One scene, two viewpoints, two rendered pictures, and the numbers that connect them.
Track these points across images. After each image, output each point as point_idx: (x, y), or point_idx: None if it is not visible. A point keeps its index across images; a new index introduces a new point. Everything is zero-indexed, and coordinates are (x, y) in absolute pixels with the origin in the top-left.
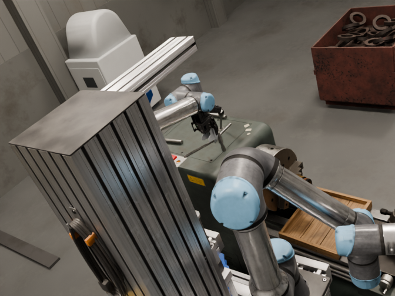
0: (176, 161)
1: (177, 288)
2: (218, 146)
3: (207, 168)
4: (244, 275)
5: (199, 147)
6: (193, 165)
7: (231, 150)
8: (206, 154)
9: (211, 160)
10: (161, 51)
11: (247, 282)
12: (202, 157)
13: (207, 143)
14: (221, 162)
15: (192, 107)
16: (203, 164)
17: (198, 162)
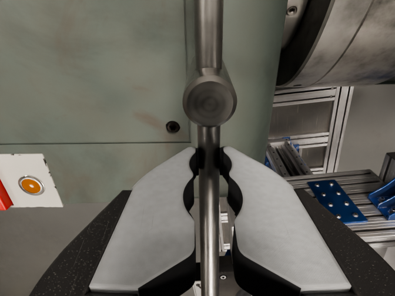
0: (26, 189)
1: None
2: (116, 8)
3: (198, 177)
4: (364, 239)
5: (7, 57)
6: (123, 181)
7: (231, 10)
8: (105, 98)
9: (173, 124)
10: None
11: (374, 245)
12: (112, 127)
13: (207, 234)
14: (234, 124)
15: None
16: (158, 164)
17: (123, 159)
